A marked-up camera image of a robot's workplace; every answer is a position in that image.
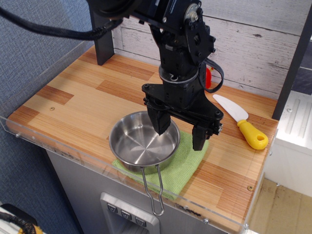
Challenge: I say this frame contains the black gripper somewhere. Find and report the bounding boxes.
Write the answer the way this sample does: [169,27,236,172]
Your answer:
[142,73,223,151]

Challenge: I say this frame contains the red capsicum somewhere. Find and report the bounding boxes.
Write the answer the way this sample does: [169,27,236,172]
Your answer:
[206,67,214,89]

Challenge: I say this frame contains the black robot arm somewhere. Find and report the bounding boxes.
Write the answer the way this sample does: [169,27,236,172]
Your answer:
[88,0,223,151]

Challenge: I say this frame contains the green cloth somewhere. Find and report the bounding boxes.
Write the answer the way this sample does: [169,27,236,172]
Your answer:
[113,131,209,200]

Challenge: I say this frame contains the grey cabinet control panel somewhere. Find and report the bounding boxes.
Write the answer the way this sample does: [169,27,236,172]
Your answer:
[100,192,160,234]

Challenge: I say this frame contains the yellow black object bottom left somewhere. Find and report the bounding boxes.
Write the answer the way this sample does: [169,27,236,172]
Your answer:
[0,212,44,234]

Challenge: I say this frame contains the steel pan with wire handle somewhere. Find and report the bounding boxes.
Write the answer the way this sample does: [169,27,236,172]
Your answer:
[109,111,180,216]

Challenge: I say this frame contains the toy knife yellow handle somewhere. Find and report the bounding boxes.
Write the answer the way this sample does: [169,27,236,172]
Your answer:
[213,95,269,150]

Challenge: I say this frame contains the dark grey left post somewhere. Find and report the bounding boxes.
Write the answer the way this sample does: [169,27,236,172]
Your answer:
[89,8,115,66]

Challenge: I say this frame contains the dark grey post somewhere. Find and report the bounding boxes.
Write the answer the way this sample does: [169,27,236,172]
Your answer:
[272,6,312,120]
[89,8,115,66]

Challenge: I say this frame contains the dark grey right post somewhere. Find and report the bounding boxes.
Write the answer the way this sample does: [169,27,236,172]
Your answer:
[272,6,312,120]

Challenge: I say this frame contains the black braided cable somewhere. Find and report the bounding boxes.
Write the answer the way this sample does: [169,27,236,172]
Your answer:
[0,6,124,41]

